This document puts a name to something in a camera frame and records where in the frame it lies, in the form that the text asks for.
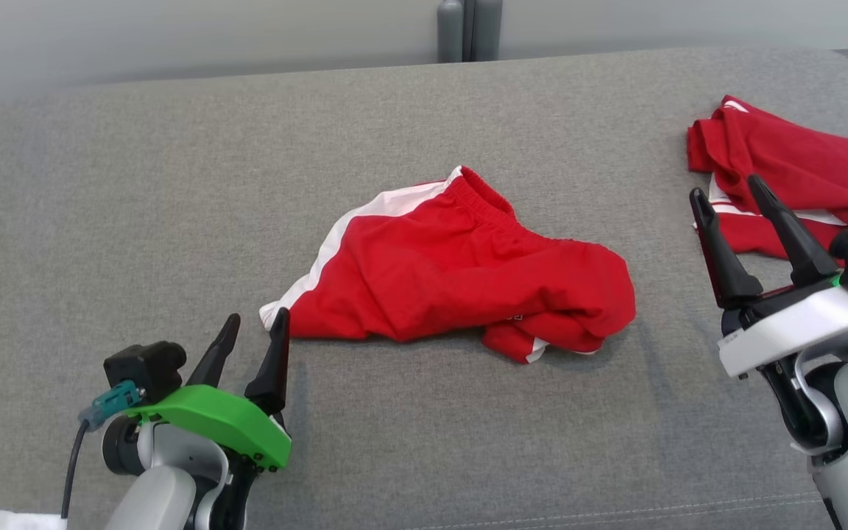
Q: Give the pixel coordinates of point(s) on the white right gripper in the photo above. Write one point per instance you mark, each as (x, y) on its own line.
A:
(792, 327)

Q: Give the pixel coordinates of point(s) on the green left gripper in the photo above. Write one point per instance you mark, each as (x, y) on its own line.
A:
(225, 423)

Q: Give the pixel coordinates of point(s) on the red number 23 jersey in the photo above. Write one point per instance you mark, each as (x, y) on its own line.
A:
(799, 162)

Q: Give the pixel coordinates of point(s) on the red shorts with white stripes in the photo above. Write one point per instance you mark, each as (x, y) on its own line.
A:
(453, 272)

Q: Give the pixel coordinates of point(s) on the grey fabric sofa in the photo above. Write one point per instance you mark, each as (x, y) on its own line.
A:
(174, 221)

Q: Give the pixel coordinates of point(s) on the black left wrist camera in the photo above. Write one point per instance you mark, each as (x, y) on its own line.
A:
(148, 368)

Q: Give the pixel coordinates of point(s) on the teal left camera connector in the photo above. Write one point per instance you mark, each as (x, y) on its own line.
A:
(111, 403)

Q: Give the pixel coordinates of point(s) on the grey partition post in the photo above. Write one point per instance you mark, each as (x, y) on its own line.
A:
(468, 29)

